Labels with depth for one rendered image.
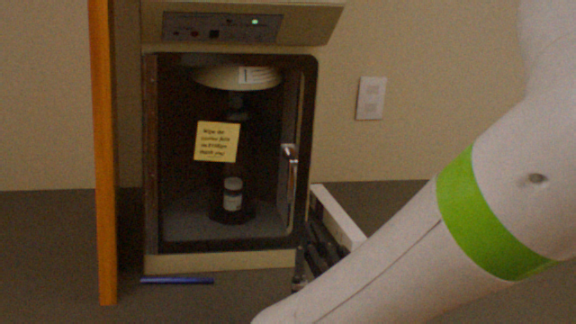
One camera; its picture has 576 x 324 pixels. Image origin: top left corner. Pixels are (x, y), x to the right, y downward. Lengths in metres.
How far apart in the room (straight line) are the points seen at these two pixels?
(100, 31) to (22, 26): 0.57
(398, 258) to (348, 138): 1.25
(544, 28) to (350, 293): 0.29
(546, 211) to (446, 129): 1.42
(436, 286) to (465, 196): 0.09
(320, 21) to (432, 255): 0.67
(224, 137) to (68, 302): 0.41
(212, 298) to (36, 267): 0.36
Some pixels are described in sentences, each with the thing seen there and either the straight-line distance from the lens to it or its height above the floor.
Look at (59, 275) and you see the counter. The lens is 1.45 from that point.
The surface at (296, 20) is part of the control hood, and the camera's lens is 1.18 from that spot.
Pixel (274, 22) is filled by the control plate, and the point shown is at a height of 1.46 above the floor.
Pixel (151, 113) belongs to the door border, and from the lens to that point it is 1.27.
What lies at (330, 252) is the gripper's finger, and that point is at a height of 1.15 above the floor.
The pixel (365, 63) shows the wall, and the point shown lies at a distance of 1.79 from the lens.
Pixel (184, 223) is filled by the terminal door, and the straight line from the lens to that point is 1.36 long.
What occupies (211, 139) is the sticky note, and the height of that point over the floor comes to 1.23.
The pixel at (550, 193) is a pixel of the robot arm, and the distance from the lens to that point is 0.52.
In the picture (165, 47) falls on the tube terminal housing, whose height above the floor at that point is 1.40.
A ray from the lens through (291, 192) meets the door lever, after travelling 1.30.
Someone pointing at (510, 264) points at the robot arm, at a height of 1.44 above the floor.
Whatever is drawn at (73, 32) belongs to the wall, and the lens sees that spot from 1.69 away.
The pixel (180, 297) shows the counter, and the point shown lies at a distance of 1.36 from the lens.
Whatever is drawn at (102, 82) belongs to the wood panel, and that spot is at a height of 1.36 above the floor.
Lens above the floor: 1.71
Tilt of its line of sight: 23 degrees down
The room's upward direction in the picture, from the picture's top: 4 degrees clockwise
